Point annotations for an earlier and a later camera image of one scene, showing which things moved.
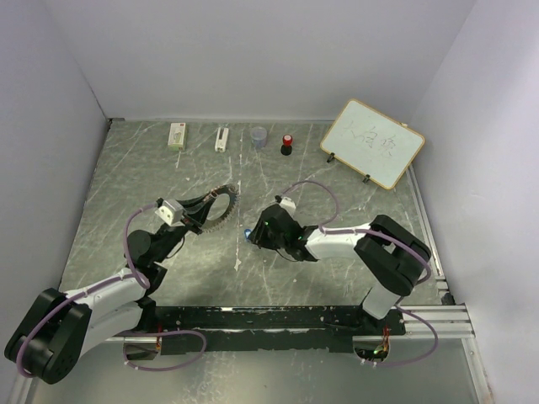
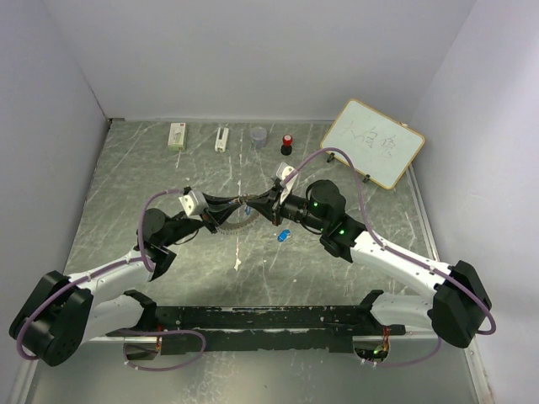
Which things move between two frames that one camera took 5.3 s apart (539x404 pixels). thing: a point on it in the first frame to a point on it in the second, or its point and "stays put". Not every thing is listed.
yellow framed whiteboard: (376, 145) stays put
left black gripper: (198, 209) to (212, 219)
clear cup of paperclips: (258, 135) stays put
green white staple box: (176, 138) stays put
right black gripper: (258, 236) to (269, 204)
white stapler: (221, 140) stays put
